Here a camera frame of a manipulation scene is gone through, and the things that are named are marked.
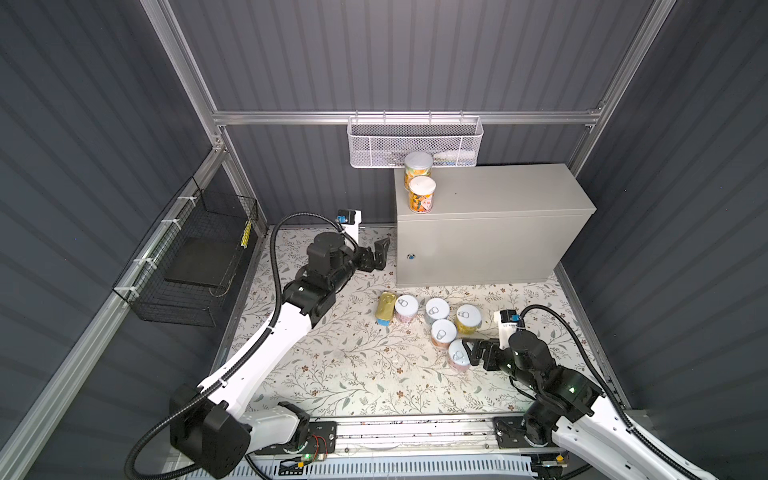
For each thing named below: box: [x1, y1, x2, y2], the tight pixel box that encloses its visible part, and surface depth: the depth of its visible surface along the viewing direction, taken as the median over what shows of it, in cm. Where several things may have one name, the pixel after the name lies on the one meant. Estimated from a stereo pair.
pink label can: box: [394, 294, 419, 324], surface depth 93 cm
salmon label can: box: [431, 319, 457, 349], surface depth 88 cm
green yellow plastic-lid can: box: [404, 151, 434, 189], surface depth 79 cm
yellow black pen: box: [240, 218, 253, 249], surface depth 84 cm
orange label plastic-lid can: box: [408, 175, 437, 214], surface depth 74 cm
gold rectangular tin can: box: [375, 291, 397, 326], surface depth 94 cm
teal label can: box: [425, 297, 450, 325], surface depth 93 cm
